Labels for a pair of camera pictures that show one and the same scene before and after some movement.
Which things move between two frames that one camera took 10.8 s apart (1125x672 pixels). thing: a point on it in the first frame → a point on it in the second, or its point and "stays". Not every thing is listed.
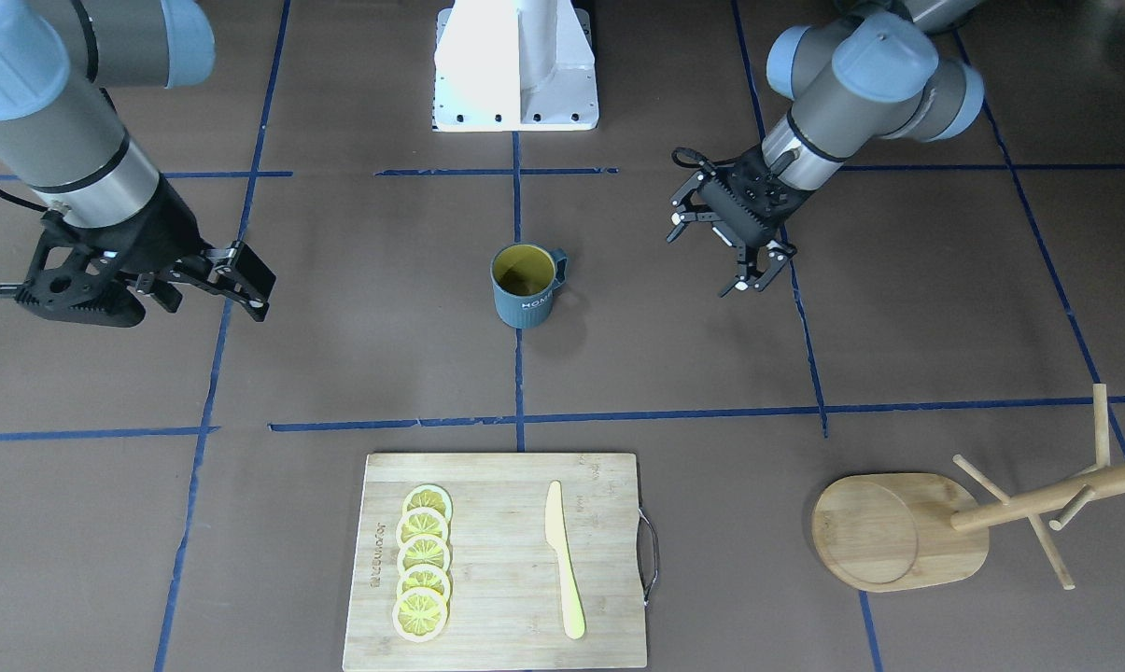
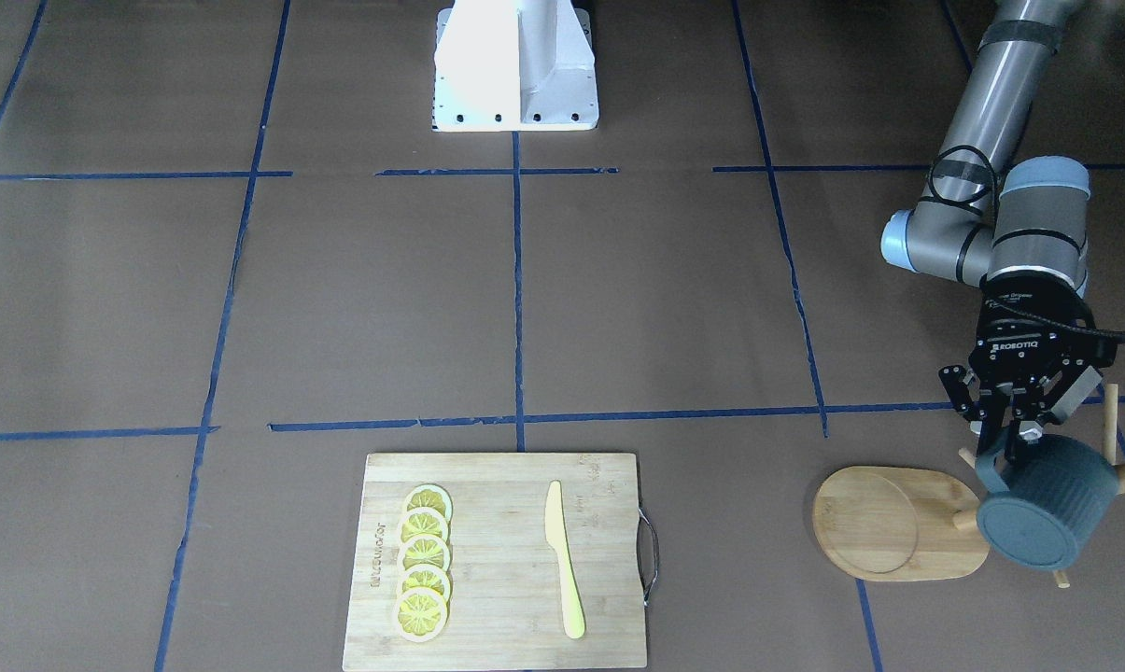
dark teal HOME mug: x=524 y=277 → x=1051 y=497
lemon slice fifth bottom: x=419 y=614 stays
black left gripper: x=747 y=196 → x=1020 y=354
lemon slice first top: x=429 y=496 stays
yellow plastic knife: x=573 y=609 stays
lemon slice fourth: x=423 y=576 stays
